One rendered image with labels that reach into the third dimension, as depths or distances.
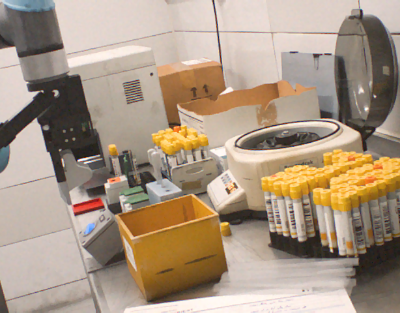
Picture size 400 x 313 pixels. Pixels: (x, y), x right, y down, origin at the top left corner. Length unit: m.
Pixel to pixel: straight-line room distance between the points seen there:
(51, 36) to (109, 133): 0.71
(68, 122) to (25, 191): 2.04
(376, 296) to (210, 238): 0.25
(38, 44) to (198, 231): 0.38
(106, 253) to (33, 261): 2.08
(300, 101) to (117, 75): 0.48
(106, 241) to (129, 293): 0.14
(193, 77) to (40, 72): 1.14
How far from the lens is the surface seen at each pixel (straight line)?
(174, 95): 2.16
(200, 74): 2.17
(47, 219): 3.16
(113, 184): 1.38
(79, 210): 1.50
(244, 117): 1.53
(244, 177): 1.21
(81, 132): 1.09
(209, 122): 1.51
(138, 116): 1.77
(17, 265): 3.22
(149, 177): 1.57
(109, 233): 1.14
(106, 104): 1.75
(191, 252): 0.99
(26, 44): 1.08
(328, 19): 1.63
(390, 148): 1.47
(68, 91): 1.10
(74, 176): 1.12
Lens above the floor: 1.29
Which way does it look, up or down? 14 degrees down
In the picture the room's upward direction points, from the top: 12 degrees counter-clockwise
